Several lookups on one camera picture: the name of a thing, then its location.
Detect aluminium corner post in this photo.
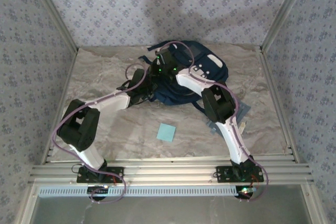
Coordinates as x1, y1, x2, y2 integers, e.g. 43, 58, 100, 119
259, 0, 314, 53
25, 0, 79, 53

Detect navy blue school backpack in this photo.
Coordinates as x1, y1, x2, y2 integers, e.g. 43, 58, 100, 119
138, 39, 229, 112

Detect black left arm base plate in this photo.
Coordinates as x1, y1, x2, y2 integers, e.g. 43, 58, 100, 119
76, 166, 124, 184

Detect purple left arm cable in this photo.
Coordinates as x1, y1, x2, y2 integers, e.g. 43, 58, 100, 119
52, 61, 158, 204

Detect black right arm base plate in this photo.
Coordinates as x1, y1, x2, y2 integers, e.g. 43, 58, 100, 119
215, 165, 265, 184

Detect small controller board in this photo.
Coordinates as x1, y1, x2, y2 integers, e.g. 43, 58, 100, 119
87, 185, 110, 200
235, 186, 257, 200

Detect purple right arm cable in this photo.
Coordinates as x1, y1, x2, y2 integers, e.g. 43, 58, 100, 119
157, 40, 269, 204

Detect grey slotted cable duct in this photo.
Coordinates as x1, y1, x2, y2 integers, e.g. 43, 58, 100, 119
38, 185, 238, 198

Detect light blue sticky note pad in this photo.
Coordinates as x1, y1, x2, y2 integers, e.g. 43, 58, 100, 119
156, 123, 177, 142

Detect translucent grey-blue pencil case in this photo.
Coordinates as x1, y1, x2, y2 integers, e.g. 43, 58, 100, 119
205, 101, 250, 135

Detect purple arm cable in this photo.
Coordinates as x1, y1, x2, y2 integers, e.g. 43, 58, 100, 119
52, 61, 158, 204
157, 40, 269, 204

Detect aluminium front frame rails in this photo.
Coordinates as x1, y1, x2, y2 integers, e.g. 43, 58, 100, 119
28, 157, 314, 186

